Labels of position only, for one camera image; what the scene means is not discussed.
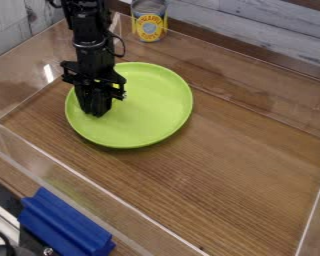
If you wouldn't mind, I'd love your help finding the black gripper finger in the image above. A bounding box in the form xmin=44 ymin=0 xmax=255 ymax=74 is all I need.
xmin=75 ymin=84 xmax=95 ymax=114
xmin=95 ymin=89 xmax=112 ymax=117

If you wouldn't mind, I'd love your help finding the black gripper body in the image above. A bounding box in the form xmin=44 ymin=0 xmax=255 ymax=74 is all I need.
xmin=60 ymin=61 xmax=127 ymax=100

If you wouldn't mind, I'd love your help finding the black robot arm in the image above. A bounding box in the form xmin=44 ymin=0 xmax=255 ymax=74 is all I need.
xmin=48 ymin=0 xmax=127 ymax=117

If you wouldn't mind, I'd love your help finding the green round plate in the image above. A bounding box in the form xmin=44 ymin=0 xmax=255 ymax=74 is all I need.
xmin=66 ymin=62 xmax=194 ymax=149

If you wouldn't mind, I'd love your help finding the yellow pineapple can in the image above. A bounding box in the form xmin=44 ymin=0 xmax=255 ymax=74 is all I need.
xmin=131 ymin=0 xmax=169 ymax=43

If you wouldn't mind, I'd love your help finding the blue plastic clamp block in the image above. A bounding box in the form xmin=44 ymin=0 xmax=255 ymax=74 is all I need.
xmin=19 ymin=187 xmax=116 ymax=256

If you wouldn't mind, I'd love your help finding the clear acrylic corner bracket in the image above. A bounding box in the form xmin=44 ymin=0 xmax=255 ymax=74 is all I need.
xmin=110 ymin=12 xmax=123 ymax=36

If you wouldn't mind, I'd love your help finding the clear acrylic enclosure wall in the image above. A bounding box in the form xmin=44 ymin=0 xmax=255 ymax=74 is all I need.
xmin=0 ymin=121 xmax=210 ymax=256

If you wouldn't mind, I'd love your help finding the black cable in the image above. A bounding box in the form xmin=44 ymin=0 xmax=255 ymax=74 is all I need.
xmin=0 ymin=228 xmax=16 ymax=256

